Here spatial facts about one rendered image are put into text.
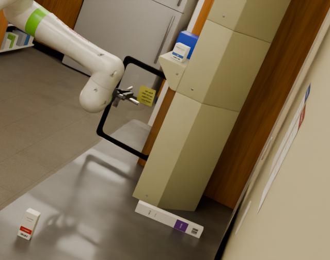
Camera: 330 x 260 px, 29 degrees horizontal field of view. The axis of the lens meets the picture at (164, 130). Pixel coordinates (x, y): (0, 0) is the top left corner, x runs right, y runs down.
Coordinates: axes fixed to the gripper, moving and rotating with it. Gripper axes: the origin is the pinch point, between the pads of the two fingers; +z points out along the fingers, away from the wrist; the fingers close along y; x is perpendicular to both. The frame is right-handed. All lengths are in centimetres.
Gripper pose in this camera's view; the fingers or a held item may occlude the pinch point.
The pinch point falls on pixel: (120, 86)
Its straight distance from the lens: 278.8
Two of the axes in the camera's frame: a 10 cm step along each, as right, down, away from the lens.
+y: -9.0, -4.2, 1.2
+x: -3.8, 8.9, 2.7
